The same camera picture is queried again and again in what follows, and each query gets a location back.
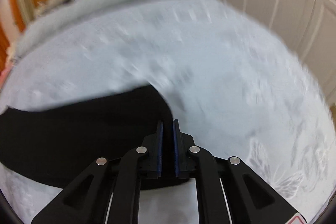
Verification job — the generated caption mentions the black pants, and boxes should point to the black pants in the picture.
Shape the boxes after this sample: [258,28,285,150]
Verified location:
[0,84,190,192]

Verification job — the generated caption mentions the butterfly print bed sheet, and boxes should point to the butterfly print bed sheet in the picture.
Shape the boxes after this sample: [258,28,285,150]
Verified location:
[1,0,335,223]

